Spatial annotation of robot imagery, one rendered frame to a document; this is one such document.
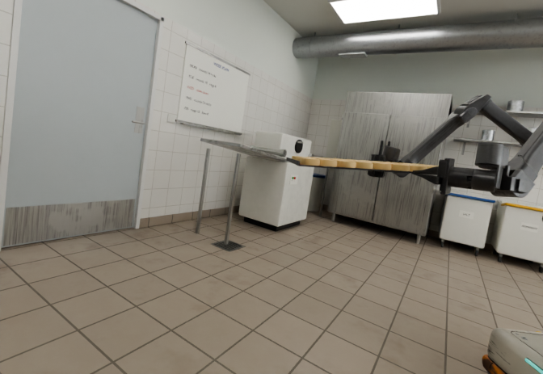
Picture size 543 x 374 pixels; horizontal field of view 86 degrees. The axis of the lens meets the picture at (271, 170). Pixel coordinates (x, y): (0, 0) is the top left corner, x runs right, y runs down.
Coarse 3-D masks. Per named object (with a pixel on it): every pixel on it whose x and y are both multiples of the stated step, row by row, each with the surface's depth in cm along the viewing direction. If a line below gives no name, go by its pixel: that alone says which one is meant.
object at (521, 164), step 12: (540, 132) 80; (528, 144) 80; (540, 144) 78; (516, 156) 80; (528, 156) 77; (540, 156) 78; (516, 168) 77; (528, 168) 76; (540, 168) 78; (528, 180) 76; (492, 192) 81; (504, 192) 77; (516, 192) 75; (528, 192) 76
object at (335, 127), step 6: (336, 120) 544; (342, 120) 538; (330, 126) 549; (336, 126) 543; (330, 132) 549; (336, 132) 543; (330, 138) 549; (336, 138) 543; (330, 144) 548; (336, 144) 543; (330, 150) 548; (336, 150) 542; (330, 156) 548; (324, 168) 554; (330, 168) 547
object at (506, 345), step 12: (492, 336) 144; (504, 336) 139; (516, 336) 138; (528, 336) 140; (540, 336) 141; (492, 348) 143; (504, 348) 136; (516, 348) 132; (528, 348) 129; (540, 348) 130; (492, 360) 143; (504, 360) 136; (516, 360) 130; (528, 360) 124; (540, 360) 122; (492, 372) 140; (504, 372) 135; (516, 372) 129; (528, 372) 124; (540, 372) 120
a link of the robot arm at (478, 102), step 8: (480, 96) 131; (488, 96) 126; (464, 104) 133; (472, 104) 128; (480, 104) 127; (488, 104) 128; (456, 112) 134; (480, 112) 133; (488, 112) 129; (496, 112) 129; (504, 112) 129; (496, 120) 130; (504, 120) 129; (512, 120) 129; (504, 128) 131; (512, 128) 130; (520, 128) 129; (512, 136) 132; (520, 136) 130; (528, 136) 130; (520, 144) 134
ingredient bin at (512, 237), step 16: (512, 208) 360; (528, 208) 350; (496, 224) 399; (512, 224) 360; (528, 224) 352; (496, 240) 379; (512, 240) 360; (528, 240) 352; (512, 256) 362; (528, 256) 351
